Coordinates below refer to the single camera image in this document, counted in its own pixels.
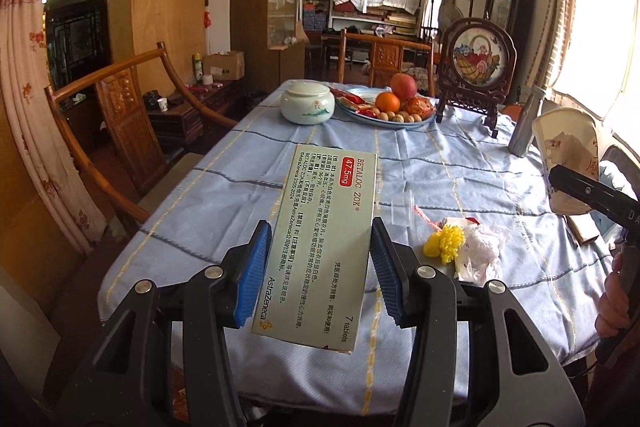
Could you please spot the blue fruit plate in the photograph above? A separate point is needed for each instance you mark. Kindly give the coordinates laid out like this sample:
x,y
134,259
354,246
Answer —
x,y
369,95

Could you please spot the far wooden chair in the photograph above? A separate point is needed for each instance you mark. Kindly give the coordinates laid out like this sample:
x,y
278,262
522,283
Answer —
x,y
386,57

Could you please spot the red apple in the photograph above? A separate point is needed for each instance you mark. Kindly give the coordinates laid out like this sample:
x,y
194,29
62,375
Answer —
x,y
403,86

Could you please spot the silver metal bottle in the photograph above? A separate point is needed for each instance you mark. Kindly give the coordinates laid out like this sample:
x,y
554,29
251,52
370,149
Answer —
x,y
522,135

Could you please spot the orange fruit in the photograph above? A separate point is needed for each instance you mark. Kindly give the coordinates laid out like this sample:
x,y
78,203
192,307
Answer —
x,y
387,102

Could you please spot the white plastic bag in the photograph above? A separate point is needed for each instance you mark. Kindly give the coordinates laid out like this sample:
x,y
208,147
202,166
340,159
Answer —
x,y
479,258

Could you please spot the white paper cup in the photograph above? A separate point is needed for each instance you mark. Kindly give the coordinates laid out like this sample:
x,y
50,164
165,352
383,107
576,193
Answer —
x,y
567,137

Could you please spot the red candy wrappers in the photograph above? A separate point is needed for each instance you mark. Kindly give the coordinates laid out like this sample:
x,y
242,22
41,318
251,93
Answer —
x,y
354,103

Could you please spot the white medicine box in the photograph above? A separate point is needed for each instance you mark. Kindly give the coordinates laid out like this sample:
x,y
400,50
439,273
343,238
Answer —
x,y
318,260

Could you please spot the blue checked tablecloth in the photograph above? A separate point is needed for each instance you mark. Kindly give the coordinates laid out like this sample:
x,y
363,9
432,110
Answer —
x,y
454,168

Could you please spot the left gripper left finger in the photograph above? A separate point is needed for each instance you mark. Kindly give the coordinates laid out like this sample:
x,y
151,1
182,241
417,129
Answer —
x,y
250,271

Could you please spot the carved wooden armchair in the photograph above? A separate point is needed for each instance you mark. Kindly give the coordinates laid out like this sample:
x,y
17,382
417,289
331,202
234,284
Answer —
x,y
136,144

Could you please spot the pink twisted straw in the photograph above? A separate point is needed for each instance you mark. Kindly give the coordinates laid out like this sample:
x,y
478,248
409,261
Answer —
x,y
426,219

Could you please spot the person's right hand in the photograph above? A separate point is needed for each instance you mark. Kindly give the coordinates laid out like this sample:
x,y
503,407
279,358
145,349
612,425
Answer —
x,y
613,305

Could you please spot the cardboard box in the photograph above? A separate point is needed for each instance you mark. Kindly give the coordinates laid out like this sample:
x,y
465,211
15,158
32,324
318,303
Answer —
x,y
225,66

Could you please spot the yellow pom-pom ball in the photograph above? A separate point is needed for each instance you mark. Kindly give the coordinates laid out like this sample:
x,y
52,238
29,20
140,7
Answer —
x,y
445,244

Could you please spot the red netted fruit pack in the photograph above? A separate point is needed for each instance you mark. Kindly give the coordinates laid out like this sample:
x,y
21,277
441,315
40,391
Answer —
x,y
419,106

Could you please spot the embroidered round table screen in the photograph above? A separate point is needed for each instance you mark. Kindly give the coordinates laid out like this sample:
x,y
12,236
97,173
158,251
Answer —
x,y
476,69

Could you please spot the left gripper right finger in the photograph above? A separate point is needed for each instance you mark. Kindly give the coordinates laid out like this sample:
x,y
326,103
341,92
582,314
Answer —
x,y
388,269

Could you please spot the white ceramic lidded jar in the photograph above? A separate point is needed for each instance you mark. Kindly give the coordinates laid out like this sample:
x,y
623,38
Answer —
x,y
307,102

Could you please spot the glass door wooden cabinet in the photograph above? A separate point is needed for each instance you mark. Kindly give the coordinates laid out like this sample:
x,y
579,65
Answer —
x,y
265,32

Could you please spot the walnuts on plate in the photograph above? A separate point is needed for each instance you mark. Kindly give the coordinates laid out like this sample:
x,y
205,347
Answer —
x,y
399,118

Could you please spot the pink floral curtain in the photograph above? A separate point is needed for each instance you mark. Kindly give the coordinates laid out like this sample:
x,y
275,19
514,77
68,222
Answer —
x,y
24,80

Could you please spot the large wooden wardrobe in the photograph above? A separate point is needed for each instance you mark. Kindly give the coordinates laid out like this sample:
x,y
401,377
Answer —
x,y
136,26

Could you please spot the red white small carton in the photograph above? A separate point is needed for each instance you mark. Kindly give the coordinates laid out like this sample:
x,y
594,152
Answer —
x,y
460,222

